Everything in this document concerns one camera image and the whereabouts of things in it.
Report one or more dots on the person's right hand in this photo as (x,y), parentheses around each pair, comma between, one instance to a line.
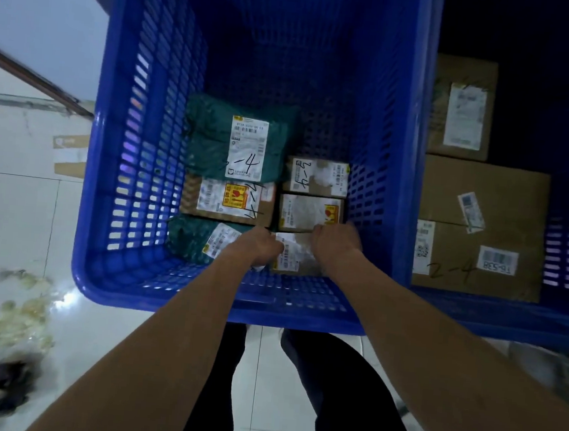
(339,240)

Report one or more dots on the person's left hand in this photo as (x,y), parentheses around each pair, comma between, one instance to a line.
(254,246)

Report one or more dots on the person's right fingers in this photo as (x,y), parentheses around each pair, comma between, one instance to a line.
(320,246)

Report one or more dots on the person's left fingers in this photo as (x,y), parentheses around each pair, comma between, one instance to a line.
(272,254)

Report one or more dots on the small cardboard box barcode label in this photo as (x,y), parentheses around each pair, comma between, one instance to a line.
(293,256)

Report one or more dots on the person's right forearm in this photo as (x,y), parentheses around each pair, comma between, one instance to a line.
(449,376)

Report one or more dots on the person's left forearm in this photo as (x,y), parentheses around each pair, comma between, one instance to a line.
(162,361)

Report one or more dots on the small cardboard box yellow sticker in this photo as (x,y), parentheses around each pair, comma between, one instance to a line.
(307,212)

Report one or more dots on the small cardboard box handwritten label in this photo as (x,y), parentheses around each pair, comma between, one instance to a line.
(315,177)

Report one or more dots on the flat cardboard box red-yellow sticker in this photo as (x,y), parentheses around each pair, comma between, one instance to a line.
(226,199)

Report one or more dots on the small green mailer bag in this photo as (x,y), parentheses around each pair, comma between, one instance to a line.
(186,236)

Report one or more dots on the large green mailer bag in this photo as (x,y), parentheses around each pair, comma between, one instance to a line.
(212,137)

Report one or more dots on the cardboard box handwritten marking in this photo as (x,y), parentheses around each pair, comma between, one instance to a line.
(458,268)

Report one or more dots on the person's dark trousers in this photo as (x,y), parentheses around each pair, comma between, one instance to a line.
(347,402)

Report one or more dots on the wide cardboard box tilted label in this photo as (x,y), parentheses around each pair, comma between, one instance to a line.
(505,192)

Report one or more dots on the large blue plastic crate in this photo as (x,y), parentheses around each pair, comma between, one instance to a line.
(139,111)

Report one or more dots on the tall cardboard box white label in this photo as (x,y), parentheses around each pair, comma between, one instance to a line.
(462,109)

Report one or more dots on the cardboard box white tape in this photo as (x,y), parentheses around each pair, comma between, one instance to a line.
(70,155)

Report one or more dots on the grey crumpled plastic bag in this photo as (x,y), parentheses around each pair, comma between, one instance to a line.
(549,370)

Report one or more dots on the pale scraps pile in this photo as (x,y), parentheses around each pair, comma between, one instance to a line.
(19,321)

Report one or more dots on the metal rail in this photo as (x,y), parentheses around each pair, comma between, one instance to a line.
(33,79)

